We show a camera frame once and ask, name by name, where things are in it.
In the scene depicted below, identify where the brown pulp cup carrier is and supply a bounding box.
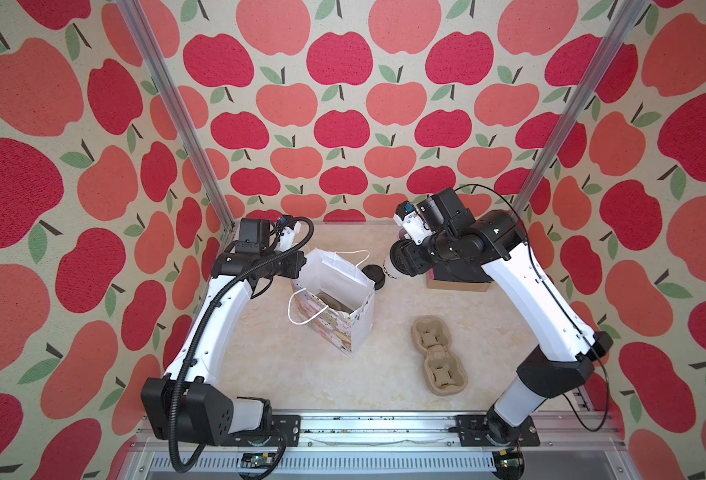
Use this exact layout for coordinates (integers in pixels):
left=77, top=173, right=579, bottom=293
left=411, top=316, right=468, bottom=396
left=317, top=291, right=353, bottom=314

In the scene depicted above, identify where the cartoon animal paper gift bag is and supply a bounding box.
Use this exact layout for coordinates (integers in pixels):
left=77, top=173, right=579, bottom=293
left=287, top=249, right=375, bottom=356

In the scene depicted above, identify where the single white paper cup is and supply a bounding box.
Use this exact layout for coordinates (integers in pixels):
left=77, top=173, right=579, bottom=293
left=382, top=253, right=403, bottom=280

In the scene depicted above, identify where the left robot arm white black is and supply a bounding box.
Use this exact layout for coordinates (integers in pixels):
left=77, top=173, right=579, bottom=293
left=140, top=215, right=314, bottom=479

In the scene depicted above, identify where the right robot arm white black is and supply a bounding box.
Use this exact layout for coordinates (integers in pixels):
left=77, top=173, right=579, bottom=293
left=383, top=188, right=613, bottom=447

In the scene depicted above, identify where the brown cardboard napkin tray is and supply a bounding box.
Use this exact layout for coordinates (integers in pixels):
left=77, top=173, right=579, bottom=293
left=426, top=274, right=491, bottom=293

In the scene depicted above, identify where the aluminium front rail frame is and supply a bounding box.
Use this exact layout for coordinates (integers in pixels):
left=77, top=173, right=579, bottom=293
left=112, top=409, right=636, bottom=480

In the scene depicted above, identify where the left aluminium corner post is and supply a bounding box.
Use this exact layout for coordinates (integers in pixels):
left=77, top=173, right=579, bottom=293
left=117, top=0, right=236, bottom=236

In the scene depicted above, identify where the aluminium corner post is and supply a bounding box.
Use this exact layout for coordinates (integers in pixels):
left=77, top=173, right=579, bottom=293
left=117, top=0, right=236, bottom=236
left=510, top=0, right=651, bottom=220

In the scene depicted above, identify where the right aluminium corner post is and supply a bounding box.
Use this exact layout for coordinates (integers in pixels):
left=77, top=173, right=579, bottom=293
left=510, top=0, right=651, bottom=220

